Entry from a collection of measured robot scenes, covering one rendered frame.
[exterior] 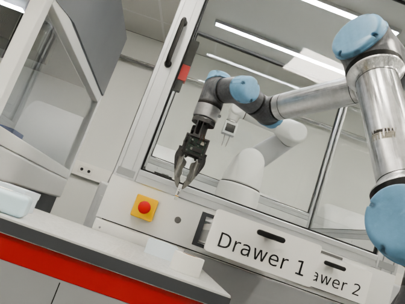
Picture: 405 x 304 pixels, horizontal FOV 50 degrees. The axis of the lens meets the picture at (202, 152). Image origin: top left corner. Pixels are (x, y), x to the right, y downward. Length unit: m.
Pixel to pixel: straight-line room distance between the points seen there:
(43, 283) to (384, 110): 0.71
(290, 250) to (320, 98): 0.40
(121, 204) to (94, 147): 3.43
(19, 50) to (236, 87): 0.62
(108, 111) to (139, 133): 3.46
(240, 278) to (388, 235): 0.81
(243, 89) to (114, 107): 3.80
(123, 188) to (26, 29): 0.56
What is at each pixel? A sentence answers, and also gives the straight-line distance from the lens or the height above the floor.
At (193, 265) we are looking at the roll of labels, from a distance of 0.96.
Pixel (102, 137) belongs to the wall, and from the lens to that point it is 4.86.
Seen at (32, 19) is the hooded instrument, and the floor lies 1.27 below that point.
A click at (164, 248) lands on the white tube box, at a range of 1.17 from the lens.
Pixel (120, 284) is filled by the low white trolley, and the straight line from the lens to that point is 0.86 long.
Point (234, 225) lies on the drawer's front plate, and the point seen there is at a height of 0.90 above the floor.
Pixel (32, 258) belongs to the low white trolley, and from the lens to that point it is 0.88.
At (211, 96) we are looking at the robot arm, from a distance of 1.27.
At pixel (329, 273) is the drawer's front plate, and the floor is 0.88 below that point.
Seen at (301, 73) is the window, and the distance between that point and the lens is 1.64.
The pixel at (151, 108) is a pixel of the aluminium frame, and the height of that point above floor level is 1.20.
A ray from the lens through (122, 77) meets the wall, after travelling 5.02.
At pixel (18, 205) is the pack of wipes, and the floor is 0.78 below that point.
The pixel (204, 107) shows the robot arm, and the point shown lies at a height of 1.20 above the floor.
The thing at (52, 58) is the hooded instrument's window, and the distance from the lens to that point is 1.65.
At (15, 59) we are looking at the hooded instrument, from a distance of 1.35.
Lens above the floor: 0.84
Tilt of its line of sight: 11 degrees up
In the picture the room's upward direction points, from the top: 20 degrees clockwise
